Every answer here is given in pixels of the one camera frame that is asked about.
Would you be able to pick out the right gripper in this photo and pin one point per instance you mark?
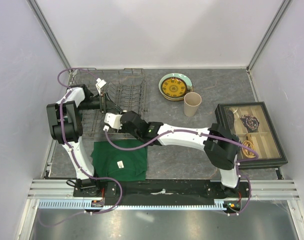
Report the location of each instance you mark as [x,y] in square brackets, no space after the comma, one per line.
[123,130]

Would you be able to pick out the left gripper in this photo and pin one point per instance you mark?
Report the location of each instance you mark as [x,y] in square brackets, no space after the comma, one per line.
[109,105]

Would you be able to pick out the yellow patterned small plate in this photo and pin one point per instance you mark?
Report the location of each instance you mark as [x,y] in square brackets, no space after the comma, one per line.
[174,87]

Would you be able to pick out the mint green flower plate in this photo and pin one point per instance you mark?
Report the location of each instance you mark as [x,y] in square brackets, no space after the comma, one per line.
[186,79]

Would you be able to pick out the beige cup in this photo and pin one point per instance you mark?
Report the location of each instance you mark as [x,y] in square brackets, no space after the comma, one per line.
[192,101]

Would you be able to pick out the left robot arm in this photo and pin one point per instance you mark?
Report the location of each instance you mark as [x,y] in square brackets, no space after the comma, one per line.
[65,125]

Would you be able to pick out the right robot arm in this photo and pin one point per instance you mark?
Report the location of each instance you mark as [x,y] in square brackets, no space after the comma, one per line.
[220,146]

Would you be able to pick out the folded green cloth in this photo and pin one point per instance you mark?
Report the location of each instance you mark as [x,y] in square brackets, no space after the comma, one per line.
[123,166]

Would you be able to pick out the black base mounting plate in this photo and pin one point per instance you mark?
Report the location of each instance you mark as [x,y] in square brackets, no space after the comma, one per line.
[168,192]

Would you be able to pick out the black glass lid box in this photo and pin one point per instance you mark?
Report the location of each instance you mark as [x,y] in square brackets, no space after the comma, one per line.
[252,124]

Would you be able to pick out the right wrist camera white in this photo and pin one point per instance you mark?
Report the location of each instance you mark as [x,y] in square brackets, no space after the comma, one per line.
[112,121]

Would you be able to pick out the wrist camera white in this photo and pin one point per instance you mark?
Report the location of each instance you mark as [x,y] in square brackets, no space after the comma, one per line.
[100,83]
[112,121]

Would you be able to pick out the grey wire dish rack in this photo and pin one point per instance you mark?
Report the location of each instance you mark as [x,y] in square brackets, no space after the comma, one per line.
[126,88]

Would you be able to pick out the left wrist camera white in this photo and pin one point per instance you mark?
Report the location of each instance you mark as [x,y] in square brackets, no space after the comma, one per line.
[100,83]

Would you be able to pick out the blue slotted cable duct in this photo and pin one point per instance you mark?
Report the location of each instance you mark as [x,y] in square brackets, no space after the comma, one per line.
[82,204]

